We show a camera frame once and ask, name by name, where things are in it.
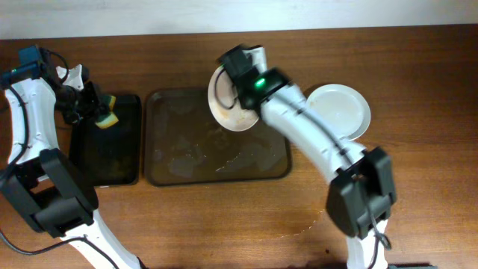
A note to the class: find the white plate top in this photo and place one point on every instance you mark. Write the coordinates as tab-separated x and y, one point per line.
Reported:
224	104

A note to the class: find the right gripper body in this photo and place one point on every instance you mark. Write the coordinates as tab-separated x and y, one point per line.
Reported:
234	61

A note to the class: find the pale blue plate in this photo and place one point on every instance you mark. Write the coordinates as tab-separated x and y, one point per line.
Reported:
361	118

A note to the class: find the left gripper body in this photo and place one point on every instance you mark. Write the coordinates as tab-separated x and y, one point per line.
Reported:
89	103

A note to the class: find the brown translucent tray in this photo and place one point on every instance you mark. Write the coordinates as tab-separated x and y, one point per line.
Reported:
185	145

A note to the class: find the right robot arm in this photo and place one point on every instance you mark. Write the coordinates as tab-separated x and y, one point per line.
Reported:
361	184

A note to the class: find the white plate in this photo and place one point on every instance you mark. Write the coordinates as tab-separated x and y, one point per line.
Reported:
224	104
334	103

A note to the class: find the black plastic tray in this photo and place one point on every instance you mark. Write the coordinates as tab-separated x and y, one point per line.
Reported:
110	156

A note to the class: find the green yellow sponge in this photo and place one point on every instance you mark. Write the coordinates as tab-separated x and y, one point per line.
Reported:
106	116

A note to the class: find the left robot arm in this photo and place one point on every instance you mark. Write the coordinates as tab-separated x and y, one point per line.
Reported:
45	188

